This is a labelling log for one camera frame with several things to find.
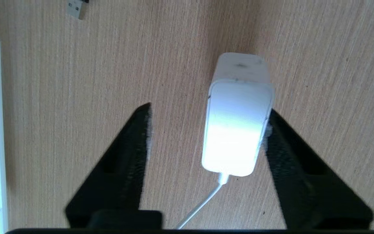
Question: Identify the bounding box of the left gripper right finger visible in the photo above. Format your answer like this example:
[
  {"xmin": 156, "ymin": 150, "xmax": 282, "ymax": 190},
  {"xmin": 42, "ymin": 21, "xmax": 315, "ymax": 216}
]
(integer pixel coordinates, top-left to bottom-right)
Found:
[{"xmin": 264, "ymin": 109, "xmax": 374, "ymax": 230}]

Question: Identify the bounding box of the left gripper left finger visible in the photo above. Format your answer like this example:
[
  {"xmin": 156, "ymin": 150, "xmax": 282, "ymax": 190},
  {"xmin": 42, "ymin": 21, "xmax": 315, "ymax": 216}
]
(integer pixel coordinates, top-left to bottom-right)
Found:
[{"xmin": 65, "ymin": 103, "xmax": 163, "ymax": 230}]

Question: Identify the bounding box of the white power adapter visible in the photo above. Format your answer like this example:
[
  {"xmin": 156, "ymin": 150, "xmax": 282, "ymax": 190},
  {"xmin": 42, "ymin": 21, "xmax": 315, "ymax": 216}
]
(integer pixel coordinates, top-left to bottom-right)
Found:
[{"xmin": 201, "ymin": 53, "xmax": 275, "ymax": 177}]

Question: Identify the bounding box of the silver USB plug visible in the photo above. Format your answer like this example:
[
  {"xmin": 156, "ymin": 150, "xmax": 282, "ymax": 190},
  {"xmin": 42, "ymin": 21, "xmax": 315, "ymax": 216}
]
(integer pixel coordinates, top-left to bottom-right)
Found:
[{"xmin": 66, "ymin": 0, "xmax": 89, "ymax": 20}]

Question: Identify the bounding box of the white adapter cable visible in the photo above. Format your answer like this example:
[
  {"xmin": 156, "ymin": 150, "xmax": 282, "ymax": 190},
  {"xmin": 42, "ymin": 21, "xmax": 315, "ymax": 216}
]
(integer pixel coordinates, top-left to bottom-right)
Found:
[{"xmin": 176, "ymin": 174, "xmax": 230, "ymax": 230}]

